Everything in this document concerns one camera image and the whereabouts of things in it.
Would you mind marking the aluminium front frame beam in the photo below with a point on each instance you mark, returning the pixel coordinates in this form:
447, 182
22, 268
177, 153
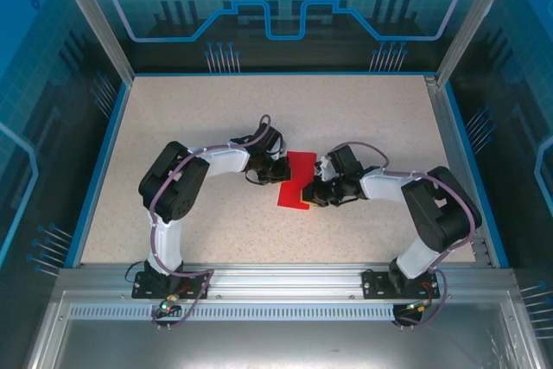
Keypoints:
285, 282

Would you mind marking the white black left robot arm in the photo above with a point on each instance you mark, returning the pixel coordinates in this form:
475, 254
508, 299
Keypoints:
168, 243

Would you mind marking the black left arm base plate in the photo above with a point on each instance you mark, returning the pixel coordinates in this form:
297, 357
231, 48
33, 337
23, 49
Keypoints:
147, 287

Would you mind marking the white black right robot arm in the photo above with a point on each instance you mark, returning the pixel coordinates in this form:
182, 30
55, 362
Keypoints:
415, 256

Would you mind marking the red cloth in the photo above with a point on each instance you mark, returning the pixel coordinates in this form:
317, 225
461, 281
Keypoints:
298, 194

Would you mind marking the grey metal tray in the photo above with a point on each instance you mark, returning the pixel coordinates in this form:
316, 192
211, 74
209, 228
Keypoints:
276, 343

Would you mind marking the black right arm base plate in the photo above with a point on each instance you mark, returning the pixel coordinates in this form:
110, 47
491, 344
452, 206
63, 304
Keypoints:
376, 284

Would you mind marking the blue table edge strip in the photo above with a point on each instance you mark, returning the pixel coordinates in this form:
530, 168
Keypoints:
101, 174
475, 170

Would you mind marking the aluminium side rail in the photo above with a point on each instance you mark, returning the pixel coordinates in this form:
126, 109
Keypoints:
453, 161

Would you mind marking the aluminium frame post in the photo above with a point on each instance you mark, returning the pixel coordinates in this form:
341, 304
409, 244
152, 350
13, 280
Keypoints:
99, 27
471, 19

